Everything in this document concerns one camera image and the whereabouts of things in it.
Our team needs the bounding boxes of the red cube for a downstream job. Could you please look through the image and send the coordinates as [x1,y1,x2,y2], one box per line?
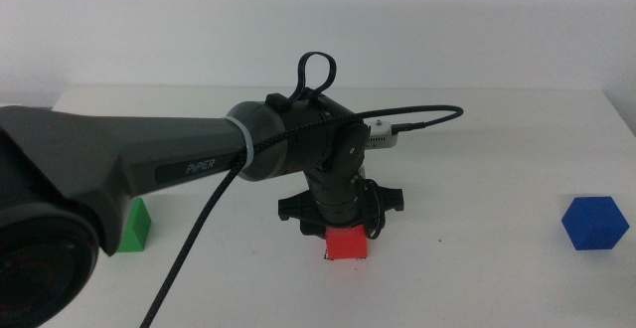
[324,225,370,261]

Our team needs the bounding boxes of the green cube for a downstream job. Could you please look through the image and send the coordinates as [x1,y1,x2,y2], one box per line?
[115,197,152,253]

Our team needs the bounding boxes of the blue cube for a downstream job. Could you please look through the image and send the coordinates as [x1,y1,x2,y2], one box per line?
[560,196,631,251]

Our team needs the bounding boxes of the white zip tie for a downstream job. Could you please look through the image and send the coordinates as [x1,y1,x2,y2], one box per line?
[226,115,255,171]

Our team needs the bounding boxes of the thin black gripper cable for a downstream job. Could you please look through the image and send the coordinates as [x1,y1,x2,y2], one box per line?
[365,178,388,242]

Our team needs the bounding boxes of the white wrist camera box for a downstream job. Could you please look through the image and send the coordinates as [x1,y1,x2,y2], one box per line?
[366,120,399,151]

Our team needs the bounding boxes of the black braided cable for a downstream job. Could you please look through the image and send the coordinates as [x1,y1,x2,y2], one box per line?
[139,104,465,328]

